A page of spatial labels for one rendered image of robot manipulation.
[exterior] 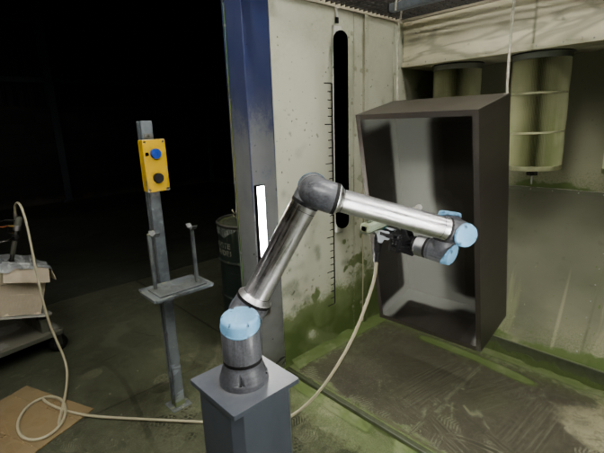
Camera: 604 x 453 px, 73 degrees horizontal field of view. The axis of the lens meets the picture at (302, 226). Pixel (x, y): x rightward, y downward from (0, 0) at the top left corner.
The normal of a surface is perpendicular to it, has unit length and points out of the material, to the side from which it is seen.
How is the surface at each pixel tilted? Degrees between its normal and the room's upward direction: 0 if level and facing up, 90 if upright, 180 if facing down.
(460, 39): 90
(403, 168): 102
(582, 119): 90
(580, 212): 57
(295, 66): 90
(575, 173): 90
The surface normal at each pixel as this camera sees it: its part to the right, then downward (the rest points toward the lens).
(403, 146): -0.68, 0.39
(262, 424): 0.69, 0.15
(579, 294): -0.63, -0.37
